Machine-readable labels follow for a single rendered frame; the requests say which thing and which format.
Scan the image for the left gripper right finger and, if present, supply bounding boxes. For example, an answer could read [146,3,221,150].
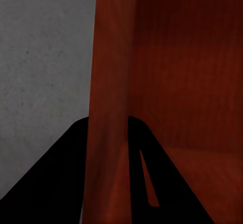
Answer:
[128,116,214,224]

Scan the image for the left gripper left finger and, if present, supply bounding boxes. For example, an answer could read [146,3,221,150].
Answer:
[0,117,89,224]

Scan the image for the storage box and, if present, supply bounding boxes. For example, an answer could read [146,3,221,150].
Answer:
[82,0,243,224]

